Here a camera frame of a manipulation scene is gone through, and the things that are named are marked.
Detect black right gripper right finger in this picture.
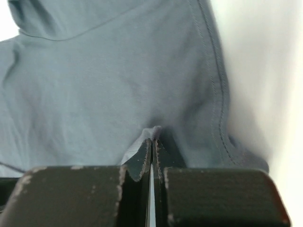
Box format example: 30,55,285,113
152,140,291,227

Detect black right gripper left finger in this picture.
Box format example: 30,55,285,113
0,139,152,227

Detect grey blue t shirt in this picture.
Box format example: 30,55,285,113
0,0,269,177

